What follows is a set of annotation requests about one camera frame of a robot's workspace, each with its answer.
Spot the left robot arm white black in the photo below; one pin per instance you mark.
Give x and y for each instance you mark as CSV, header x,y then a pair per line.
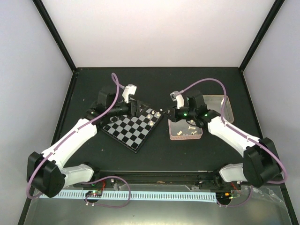
x,y
46,171

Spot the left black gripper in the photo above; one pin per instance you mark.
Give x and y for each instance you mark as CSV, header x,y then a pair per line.
x,y
135,111

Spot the pink tin box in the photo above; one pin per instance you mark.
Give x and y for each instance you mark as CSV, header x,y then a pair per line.
x,y
184,130

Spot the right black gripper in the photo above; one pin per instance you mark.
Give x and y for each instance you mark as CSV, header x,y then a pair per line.
x,y
173,116

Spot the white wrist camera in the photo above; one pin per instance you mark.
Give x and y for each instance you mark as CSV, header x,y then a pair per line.
x,y
177,97
129,90

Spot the small circuit board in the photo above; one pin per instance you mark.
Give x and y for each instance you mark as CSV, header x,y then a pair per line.
x,y
94,193

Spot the black mounting rail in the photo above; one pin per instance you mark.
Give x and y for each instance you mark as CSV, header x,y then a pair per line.
x,y
209,180

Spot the black left frame post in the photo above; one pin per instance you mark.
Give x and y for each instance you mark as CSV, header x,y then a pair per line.
x,y
55,34

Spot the black frame post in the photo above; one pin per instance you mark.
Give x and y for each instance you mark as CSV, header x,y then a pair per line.
x,y
275,8
55,34

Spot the black right frame post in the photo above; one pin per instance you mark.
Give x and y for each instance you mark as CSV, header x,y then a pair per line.
x,y
275,8

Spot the light blue slotted cable duct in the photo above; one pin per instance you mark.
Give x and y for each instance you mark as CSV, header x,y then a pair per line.
x,y
140,196

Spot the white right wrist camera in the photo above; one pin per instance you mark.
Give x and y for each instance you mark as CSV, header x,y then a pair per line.
x,y
177,97

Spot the yellow tin lid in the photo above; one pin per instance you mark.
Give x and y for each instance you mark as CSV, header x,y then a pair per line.
x,y
214,102

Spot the black white chessboard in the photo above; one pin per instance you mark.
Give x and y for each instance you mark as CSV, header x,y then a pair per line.
x,y
132,132

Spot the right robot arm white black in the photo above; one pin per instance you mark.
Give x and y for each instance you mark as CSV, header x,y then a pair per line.
x,y
260,165

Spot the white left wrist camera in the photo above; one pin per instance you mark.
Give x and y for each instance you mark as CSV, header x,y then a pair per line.
x,y
129,90

